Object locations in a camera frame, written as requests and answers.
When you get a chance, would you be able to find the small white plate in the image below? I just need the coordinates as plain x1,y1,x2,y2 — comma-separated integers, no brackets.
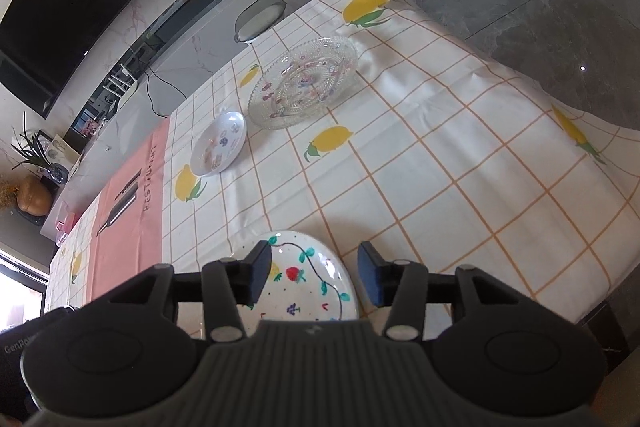
190,111,247,178

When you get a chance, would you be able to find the white wifi router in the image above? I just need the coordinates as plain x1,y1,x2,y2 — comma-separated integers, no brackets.
102,67,138,96

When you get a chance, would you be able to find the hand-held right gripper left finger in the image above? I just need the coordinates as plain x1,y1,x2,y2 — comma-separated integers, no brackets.
117,239,273,343

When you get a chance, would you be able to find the white marble tv console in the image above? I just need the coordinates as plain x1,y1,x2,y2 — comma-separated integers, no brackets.
40,0,371,248

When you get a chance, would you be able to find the plant in glass vase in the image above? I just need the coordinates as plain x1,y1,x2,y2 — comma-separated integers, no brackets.
10,112,71,185

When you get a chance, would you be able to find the dried flower bunch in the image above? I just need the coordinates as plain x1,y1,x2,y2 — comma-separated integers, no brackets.
0,179,21,211

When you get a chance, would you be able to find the checked lemon print tablecloth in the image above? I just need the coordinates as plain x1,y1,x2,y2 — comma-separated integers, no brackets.
44,0,640,340

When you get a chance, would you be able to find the clear glass plate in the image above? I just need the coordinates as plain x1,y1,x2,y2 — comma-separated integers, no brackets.
247,36,360,131

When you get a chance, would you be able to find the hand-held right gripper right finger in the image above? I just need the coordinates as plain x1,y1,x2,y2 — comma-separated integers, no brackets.
357,241,506,340

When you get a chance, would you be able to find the sketch portrait card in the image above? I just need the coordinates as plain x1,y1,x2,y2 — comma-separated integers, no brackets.
42,134,81,168

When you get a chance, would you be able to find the brown gourd vase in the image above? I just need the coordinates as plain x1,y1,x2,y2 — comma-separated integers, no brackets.
17,177,53,214

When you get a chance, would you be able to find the black power cable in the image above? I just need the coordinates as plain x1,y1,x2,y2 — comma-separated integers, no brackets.
145,74,188,118

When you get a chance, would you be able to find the pink storage box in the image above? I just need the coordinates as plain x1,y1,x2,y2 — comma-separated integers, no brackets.
55,207,81,248

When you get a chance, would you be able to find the fruit painted white plate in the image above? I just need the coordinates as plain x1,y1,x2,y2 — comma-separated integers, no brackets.
235,231,358,323

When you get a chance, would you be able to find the white round stool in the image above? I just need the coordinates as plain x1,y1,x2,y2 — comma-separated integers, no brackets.
234,0,287,44

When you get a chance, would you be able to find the black wall television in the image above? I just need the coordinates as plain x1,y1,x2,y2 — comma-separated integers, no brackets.
0,0,157,118

